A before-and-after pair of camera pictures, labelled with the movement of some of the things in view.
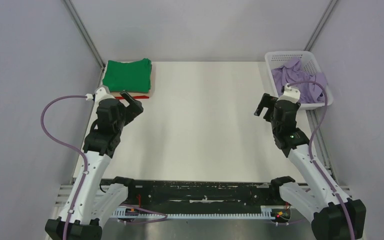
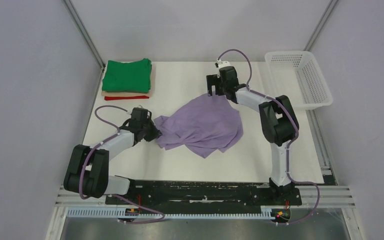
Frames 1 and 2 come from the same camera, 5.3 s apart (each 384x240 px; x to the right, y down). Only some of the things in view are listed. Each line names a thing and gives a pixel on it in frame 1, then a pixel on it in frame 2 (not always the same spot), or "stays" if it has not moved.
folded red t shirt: [140, 97] stays
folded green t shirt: [133, 76] stays
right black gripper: [268, 101] → [213, 80]
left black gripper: [133, 109] → [155, 133]
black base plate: [184, 196] stays
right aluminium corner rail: [320, 25] stays
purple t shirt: [312, 88] → [203, 125]
